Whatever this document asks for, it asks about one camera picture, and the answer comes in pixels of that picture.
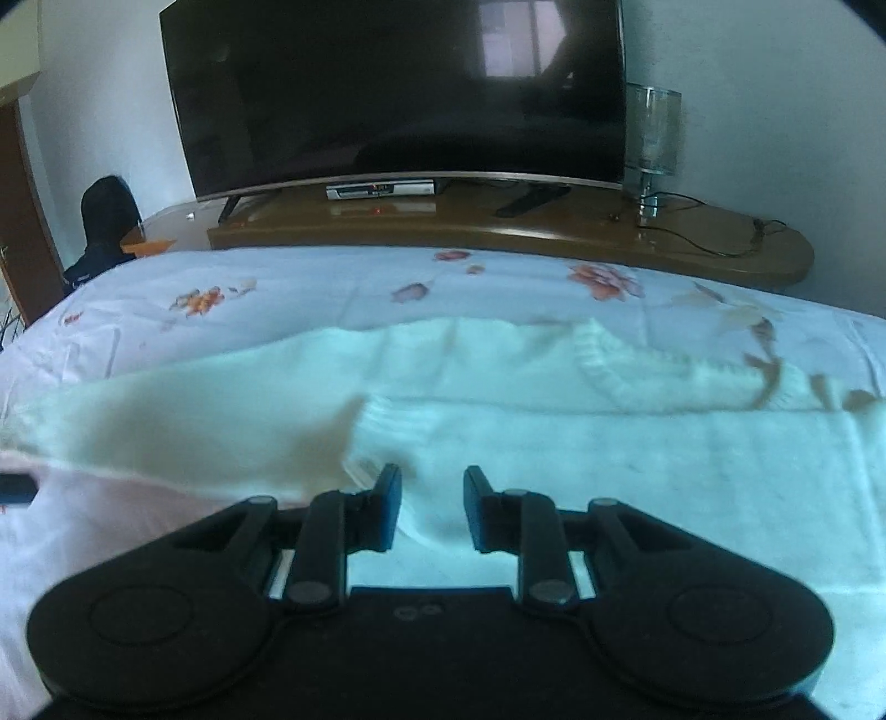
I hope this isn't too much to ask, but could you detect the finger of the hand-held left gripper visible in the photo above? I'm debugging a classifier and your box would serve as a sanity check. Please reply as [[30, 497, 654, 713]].
[[0, 472, 38, 508]]

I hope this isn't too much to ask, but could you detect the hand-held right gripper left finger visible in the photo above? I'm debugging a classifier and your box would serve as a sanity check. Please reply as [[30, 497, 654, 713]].
[[169, 464, 404, 614]]

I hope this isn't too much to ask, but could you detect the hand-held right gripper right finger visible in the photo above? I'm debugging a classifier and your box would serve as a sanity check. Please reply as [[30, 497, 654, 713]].
[[462, 465, 688, 614]]

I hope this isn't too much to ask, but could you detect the white knit sweater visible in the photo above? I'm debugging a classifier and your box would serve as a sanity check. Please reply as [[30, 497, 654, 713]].
[[3, 317, 886, 720]]

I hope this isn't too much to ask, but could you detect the floral bedsheet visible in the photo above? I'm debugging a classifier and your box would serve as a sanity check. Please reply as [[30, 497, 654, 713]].
[[0, 245, 886, 720]]

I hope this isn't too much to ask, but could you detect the orange flat item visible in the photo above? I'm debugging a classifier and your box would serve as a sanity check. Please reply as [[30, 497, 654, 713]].
[[119, 235, 178, 259]]

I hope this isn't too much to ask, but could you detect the wooden television table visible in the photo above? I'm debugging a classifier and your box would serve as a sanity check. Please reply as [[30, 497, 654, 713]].
[[121, 181, 816, 292]]

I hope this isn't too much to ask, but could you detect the brown wooden door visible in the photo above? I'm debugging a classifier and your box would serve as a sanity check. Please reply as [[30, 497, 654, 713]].
[[0, 76, 68, 328]]

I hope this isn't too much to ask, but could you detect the silver set-top box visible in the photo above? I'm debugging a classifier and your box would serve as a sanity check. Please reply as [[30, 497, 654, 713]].
[[325, 178, 439, 202]]

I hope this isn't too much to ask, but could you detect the black flat television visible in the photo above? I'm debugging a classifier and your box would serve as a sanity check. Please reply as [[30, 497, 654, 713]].
[[159, 0, 628, 226]]

